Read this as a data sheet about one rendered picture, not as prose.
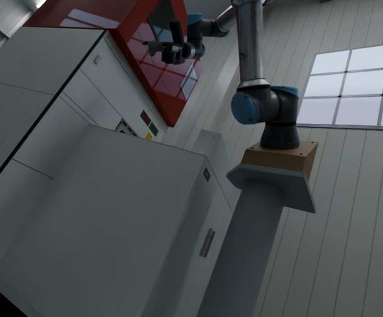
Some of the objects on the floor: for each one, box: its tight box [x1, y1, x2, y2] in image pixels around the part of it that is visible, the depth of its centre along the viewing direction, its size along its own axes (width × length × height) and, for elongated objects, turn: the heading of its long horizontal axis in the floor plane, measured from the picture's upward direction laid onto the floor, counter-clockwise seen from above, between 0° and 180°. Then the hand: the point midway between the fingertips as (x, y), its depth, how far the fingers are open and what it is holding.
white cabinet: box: [0, 125, 233, 317], centre depth 128 cm, size 64×96×82 cm, turn 29°
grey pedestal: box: [196, 163, 316, 317], centre depth 70 cm, size 51×44×82 cm
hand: (156, 44), depth 92 cm, fingers open, 14 cm apart
